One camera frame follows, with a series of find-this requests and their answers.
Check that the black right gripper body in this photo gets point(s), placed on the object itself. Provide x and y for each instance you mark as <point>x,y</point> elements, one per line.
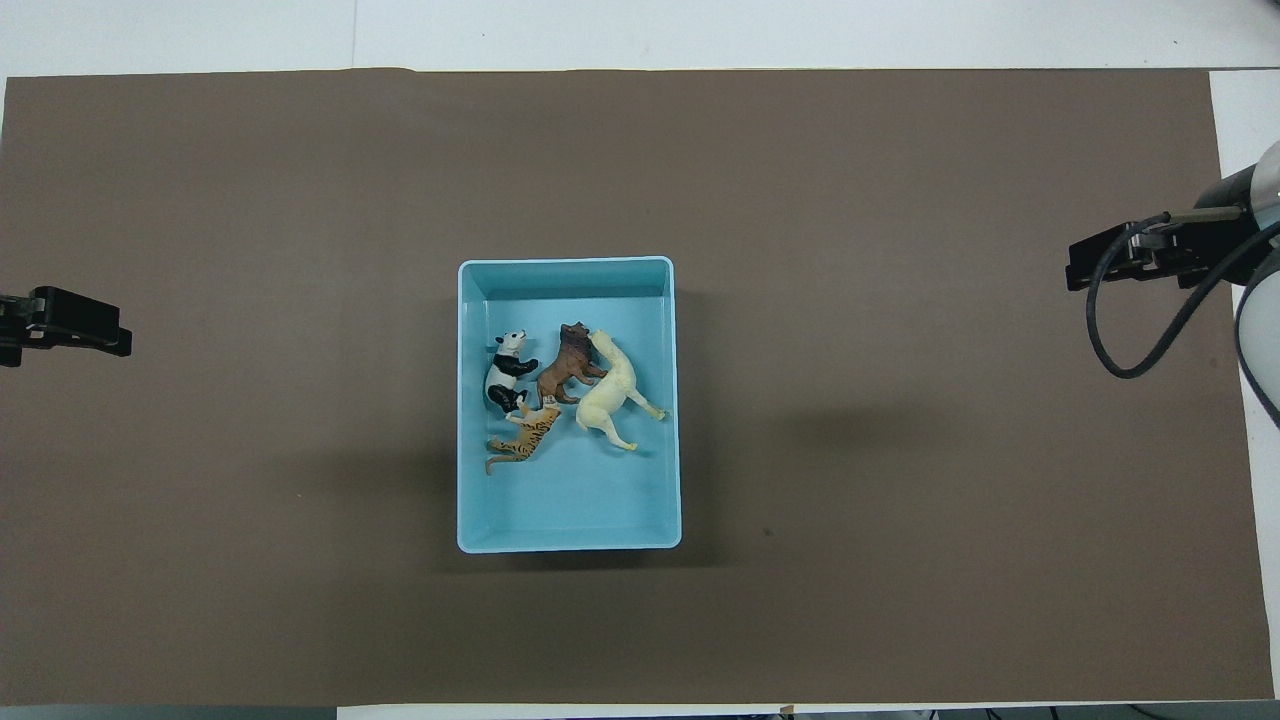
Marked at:
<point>1200,250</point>

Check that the cream horse toy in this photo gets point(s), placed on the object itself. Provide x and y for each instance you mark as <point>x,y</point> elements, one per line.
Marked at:
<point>610,390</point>

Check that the brown paper table mat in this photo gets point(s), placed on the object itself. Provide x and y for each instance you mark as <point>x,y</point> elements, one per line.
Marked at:
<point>900,500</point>

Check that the light blue plastic storage box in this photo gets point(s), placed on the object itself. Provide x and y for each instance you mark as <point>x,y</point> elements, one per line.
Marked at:
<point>570,500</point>

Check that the orange striped tiger toy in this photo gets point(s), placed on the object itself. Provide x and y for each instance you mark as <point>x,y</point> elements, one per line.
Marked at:
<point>530,432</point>

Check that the brown lion toy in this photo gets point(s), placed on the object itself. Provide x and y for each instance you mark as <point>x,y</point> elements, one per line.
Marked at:
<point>565,365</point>

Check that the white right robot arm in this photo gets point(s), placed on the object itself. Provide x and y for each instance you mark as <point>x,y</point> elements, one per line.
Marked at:
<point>1262,340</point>

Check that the black and white panda toy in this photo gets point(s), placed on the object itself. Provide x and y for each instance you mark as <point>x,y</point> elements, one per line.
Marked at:
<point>505,375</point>

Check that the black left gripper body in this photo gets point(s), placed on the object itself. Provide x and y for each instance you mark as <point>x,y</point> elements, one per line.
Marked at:
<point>75,320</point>

